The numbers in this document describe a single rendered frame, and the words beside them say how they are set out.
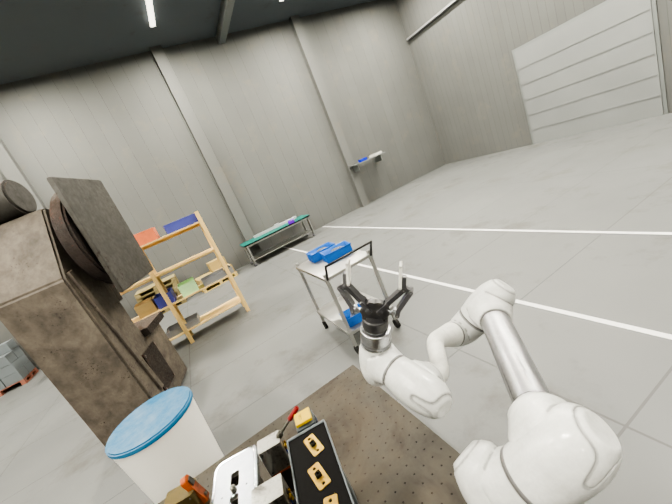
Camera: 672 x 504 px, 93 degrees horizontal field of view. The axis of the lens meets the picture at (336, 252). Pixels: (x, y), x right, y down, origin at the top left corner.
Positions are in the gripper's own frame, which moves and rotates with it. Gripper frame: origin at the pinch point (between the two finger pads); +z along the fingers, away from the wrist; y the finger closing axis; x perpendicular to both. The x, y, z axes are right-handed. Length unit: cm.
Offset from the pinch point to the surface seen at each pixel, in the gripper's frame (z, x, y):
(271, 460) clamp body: -81, 11, -39
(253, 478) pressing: -83, 18, -44
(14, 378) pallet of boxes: -504, -244, -878
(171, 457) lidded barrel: -175, -22, -146
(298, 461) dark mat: -57, 21, -21
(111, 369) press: -204, -100, -293
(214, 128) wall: -55, -836, -594
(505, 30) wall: 132, -1141, 234
